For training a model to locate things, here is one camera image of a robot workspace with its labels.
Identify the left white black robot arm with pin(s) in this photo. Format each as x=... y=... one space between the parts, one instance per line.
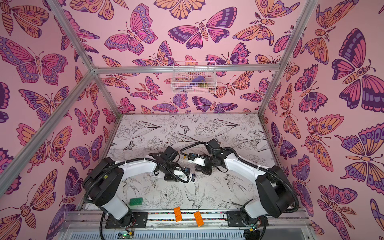
x=111 y=181

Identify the white wire basket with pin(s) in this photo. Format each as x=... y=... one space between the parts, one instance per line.
x=195 y=77

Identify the small white remote control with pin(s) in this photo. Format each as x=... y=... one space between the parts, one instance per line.
x=193 y=178

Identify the left orange toy brick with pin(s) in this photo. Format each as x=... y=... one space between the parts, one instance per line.
x=178 y=214

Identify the purple object in basket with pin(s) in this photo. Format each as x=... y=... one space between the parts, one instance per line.
x=197 y=80

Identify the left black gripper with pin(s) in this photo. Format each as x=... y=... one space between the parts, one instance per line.
x=172 y=178

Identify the green toy brick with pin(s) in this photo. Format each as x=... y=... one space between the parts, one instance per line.
x=136 y=202

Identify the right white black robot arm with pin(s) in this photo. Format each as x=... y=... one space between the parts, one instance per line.
x=276 y=195

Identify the right orange toy brick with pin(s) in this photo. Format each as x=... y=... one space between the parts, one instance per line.
x=198 y=218

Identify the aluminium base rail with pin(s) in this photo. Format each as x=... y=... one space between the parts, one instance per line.
x=161 y=225

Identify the orange toy brick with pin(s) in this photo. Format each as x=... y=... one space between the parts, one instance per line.
x=198 y=218
x=178 y=214

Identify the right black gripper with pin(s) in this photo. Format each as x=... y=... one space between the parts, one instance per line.
x=205 y=168

